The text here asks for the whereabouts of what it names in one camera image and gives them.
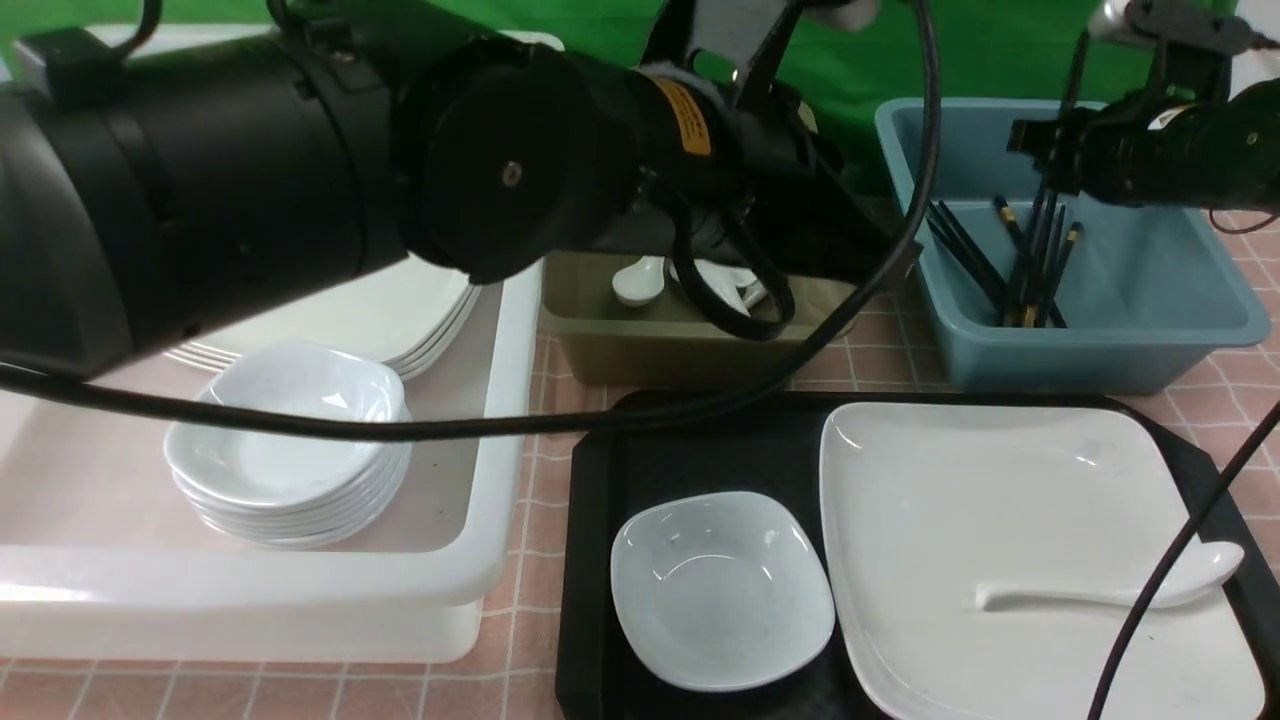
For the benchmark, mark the large white plastic tub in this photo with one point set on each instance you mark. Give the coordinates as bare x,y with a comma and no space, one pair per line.
103,556

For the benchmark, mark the white spoon in bin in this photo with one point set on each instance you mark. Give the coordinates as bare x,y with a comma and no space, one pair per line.
640,283
735,287

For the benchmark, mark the blue plastic bin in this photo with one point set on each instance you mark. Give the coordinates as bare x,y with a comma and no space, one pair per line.
1146,296

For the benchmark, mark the olive green plastic bin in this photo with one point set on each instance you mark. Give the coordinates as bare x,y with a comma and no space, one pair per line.
664,344

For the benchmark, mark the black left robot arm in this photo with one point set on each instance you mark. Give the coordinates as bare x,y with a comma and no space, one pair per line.
149,200

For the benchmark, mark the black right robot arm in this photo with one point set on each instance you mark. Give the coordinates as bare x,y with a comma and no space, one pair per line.
1141,151

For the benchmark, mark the stack of small white bowls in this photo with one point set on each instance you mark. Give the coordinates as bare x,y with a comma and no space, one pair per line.
291,492

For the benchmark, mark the white ceramic soup spoon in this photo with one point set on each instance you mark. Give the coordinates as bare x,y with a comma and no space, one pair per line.
1202,568

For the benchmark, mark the black chopsticks in blue bin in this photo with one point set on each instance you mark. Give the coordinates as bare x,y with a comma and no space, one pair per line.
1043,244

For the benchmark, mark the green backdrop cloth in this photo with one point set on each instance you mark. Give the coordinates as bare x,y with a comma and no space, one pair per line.
987,49

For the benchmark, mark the large white square plate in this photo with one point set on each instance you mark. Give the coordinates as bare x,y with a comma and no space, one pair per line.
920,504

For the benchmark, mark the small white square bowl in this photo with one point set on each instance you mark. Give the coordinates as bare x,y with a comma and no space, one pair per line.
720,593

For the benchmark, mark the stack of white square plates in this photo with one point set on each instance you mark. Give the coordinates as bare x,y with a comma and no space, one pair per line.
398,317

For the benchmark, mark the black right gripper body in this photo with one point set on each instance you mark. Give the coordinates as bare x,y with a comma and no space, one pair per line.
1070,151

